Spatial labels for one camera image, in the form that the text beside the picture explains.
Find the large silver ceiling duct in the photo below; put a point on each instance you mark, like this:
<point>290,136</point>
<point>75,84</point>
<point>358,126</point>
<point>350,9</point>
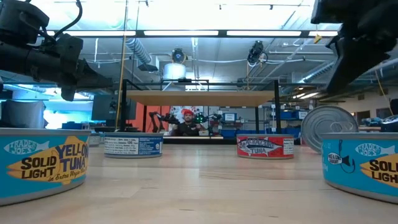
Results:
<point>314,76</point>

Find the orange panel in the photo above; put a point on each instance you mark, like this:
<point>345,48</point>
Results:
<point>161,109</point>

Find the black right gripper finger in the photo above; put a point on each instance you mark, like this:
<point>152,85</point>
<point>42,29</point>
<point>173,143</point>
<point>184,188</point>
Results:
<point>367,59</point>
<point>343,59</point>

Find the red albacore tuna can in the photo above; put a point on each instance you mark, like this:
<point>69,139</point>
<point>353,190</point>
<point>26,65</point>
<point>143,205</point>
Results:
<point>326,124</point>
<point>265,147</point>

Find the yellow hanging tag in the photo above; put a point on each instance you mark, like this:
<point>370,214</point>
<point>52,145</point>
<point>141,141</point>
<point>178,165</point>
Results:
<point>317,39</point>

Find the silver flexible ceiling duct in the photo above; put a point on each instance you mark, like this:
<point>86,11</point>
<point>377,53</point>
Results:
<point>138,49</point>

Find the background wooden bench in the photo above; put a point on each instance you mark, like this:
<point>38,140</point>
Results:
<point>370,128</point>

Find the floral poster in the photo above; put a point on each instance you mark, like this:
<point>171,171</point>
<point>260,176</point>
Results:
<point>199,110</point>

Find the yellowish vertical pole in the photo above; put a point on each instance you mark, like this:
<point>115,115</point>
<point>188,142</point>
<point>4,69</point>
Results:
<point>121,81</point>

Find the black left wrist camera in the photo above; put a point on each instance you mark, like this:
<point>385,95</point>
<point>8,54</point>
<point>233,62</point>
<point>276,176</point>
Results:
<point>21,21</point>

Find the black ceiling vent hood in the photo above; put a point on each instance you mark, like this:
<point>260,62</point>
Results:
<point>148,67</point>

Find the person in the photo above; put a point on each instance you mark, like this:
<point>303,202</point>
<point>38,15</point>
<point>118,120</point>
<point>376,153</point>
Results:
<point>187,127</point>

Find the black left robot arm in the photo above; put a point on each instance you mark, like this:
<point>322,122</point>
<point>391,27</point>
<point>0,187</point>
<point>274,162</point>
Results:
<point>15,59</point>

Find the black domed object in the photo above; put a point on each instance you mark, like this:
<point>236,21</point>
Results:
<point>390,124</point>

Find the blue white-label tuna can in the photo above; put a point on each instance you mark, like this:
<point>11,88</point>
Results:
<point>94,140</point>
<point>133,146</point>

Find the blue bin white label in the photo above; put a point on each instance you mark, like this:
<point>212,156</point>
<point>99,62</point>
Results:
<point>229,117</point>

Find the rack with blue bins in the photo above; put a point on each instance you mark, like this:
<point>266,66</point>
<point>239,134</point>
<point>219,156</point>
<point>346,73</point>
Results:
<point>286,114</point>

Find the teal yellowfin tuna can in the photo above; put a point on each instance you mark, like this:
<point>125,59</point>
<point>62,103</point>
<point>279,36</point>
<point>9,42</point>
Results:
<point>357,161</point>
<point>37,161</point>
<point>102,139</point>

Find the wooden shelf black frame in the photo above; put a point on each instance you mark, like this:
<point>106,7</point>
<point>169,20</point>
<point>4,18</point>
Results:
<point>202,99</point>

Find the dark computer monitor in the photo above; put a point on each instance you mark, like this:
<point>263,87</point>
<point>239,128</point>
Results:
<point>104,107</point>

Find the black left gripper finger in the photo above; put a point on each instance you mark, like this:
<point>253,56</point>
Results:
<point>69,92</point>
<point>87,74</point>

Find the black background robot arm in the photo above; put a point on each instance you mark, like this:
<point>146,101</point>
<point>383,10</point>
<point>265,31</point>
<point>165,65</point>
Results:
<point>202,118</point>
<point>168,119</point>

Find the overhead light bar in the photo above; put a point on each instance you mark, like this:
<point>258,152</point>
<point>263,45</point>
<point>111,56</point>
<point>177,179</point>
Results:
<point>180,33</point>

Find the grey cloth cover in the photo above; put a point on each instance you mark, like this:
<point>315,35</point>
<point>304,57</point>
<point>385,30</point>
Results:
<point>25,113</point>

